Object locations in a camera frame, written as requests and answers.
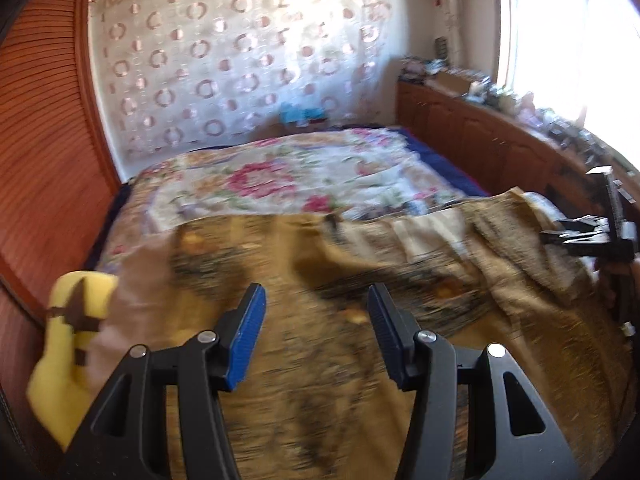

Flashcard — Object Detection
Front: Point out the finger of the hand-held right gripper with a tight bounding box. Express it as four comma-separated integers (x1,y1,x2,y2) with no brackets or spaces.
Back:
559,214,610,234
539,230,607,259

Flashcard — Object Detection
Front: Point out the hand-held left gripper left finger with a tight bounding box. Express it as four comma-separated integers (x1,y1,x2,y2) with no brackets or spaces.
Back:
57,282,268,480

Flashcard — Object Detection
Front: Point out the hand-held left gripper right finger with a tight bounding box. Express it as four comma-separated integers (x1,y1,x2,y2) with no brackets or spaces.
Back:
366,282,583,480

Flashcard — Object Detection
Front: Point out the golden patterned cloth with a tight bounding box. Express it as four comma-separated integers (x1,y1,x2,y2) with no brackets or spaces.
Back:
100,187,632,480

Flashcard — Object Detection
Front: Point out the clutter pile on cabinet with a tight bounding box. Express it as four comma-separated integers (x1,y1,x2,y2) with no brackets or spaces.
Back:
399,35,640,173

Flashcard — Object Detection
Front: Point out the wooden side cabinet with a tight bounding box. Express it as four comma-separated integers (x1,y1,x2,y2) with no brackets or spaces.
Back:
396,81,637,223

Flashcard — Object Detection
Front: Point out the navy blue sheet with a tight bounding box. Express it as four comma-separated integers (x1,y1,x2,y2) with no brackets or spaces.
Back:
399,127,492,199

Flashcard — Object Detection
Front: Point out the pink floral bedsheet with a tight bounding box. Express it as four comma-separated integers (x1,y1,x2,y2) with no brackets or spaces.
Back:
95,126,467,272

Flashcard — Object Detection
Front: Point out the bright window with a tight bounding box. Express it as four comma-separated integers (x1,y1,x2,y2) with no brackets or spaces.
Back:
499,0,640,161

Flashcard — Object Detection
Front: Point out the yellow plush toy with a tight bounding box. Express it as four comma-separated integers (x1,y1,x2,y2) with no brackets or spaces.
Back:
26,270,121,452

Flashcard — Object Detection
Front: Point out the cardboard box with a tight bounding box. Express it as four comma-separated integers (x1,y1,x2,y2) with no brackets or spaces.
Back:
431,70,475,99

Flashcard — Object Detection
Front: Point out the teal box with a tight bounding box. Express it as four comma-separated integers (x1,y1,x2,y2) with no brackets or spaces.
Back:
279,102,329,127

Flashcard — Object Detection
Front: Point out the sheer circle-patterned curtain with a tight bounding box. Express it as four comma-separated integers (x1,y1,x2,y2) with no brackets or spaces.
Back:
87,0,468,162

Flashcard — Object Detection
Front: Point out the wooden slatted headboard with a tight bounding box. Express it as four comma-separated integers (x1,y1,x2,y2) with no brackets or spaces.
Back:
0,0,122,411

